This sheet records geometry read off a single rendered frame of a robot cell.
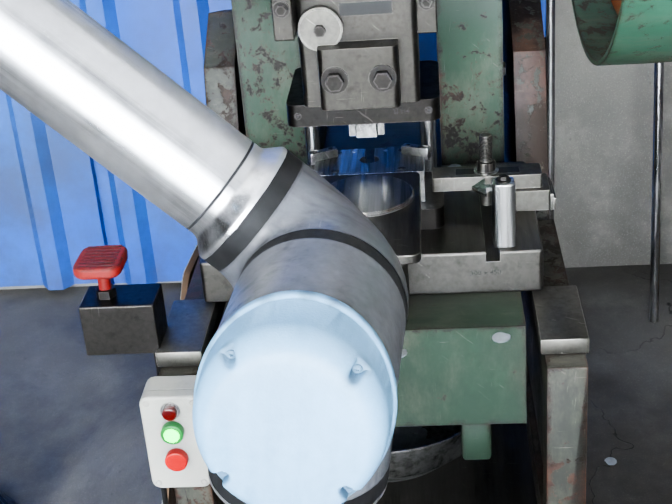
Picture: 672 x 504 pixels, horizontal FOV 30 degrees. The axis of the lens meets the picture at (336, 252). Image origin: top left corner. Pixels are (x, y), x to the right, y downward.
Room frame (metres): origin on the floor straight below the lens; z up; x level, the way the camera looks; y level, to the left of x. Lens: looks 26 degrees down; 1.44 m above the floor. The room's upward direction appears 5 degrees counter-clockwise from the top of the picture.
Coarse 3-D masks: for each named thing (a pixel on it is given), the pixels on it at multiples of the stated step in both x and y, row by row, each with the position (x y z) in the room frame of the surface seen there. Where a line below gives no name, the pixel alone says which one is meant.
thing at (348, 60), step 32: (320, 0) 1.53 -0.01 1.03; (352, 0) 1.52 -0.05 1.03; (384, 0) 1.52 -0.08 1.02; (320, 32) 1.51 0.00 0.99; (352, 32) 1.52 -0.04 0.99; (384, 32) 1.52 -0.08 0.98; (416, 32) 1.52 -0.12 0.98; (320, 64) 1.50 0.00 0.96; (352, 64) 1.49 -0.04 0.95; (384, 64) 1.49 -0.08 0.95; (416, 64) 1.52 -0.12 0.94; (320, 96) 1.53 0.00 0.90; (352, 96) 1.49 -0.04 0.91; (384, 96) 1.49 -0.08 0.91; (416, 96) 1.52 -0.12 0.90
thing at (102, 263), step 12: (84, 252) 1.42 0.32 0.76; (96, 252) 1.42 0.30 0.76; (108, 252) 1.42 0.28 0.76; (120, 252) 1.42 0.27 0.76; (84, 264) 1.39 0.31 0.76; (96, 264) 1.38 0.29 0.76; (108, 264) 1.38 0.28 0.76; (120, 264) 1.39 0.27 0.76; (84, 276) 1.37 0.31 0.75; (96, 276) 1.37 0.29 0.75; (108, 276) 1.37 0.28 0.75; (108, 288) 1.40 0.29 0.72
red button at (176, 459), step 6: (174, 450) 1.27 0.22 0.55; (180, 450) 1.28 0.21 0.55; (168, 456) 1.27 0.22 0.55; (174, 456) 1.27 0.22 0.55; (180, 456) 1.27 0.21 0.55; (186, 456) 1.27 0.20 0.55; (168, 462) 1.27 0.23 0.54; (174, 462) 1.27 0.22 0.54; (180, 462) 1.27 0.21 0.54; (186, 462) 1.27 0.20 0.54; (174, 468) 1.27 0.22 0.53; (180, 468) 1.27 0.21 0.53
